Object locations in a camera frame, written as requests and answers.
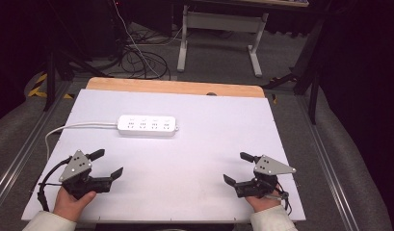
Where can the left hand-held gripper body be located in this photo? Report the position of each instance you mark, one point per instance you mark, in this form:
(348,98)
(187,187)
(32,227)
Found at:
(76,166)

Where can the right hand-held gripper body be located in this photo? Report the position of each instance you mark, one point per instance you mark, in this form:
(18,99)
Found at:
(265,179)

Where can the white power strip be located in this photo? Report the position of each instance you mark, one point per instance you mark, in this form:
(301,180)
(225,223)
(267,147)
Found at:
(147,125)

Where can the person's right hand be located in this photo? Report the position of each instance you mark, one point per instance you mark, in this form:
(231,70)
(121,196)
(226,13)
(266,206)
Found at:
(262,202)

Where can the person's left hand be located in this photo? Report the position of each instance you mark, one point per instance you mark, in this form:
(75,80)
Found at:
(69,205)

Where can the white sheet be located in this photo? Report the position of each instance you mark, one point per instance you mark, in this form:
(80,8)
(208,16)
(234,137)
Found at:
(191,160)

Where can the black metal stand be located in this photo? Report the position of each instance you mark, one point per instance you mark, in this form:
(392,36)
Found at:
(308,64)
(50,80)

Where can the yellow black floor tape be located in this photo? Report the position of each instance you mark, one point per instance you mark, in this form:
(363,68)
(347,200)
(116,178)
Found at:
(37,86)

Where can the wooden table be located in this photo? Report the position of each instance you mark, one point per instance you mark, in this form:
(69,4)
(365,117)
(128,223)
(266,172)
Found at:
(172,86)

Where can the metal floor rail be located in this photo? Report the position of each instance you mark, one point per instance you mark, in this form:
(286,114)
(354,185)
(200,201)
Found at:
(326,166)
(21,157)

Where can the white metal desk frame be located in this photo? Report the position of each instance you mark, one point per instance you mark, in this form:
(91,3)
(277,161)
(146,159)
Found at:
(223,21)

